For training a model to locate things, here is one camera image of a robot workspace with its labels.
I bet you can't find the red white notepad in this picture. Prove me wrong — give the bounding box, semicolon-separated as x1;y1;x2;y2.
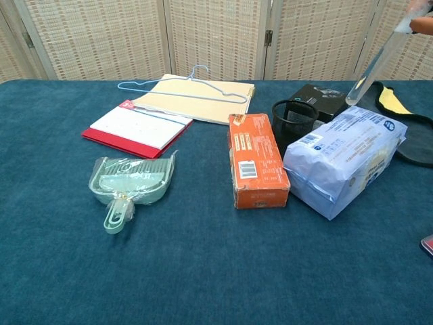
81;99;194;160

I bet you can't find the transparent test tube white cap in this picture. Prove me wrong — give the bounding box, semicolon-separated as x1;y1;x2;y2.
344;0;432;106

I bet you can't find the teal tablecloth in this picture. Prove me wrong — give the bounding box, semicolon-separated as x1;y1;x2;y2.
0;79;433;325

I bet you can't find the orange cardboard box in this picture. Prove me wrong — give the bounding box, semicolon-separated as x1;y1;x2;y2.
228;113;292;210

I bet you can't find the black cardboard box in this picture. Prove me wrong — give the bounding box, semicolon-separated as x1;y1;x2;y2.
289;83;351;125

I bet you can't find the beige manila folder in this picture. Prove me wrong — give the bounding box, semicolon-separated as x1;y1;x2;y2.
131;73;256;126

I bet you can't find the red and black flat device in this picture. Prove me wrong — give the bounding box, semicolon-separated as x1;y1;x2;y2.
419;233;433;261

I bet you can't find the pale blue plastic package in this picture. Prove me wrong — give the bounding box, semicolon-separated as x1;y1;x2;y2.
282;104;409;221

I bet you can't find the black mesh pen holder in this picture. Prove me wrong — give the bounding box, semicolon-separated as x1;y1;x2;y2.
272;100;320;157

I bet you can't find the blue wire clothes hanger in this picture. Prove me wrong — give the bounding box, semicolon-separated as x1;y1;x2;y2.
117;64;249;104

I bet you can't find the green dustpan set in wrap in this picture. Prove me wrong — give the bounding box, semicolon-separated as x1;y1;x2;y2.
87;150;179;236

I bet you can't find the black and yellow eye mask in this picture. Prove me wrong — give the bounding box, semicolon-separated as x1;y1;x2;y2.
360;80;433;169

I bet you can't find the right hand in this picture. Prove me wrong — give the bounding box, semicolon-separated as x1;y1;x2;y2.
409;15;433;35

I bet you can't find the woven folding screen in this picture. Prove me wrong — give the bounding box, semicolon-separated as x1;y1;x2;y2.
0;0;433;82

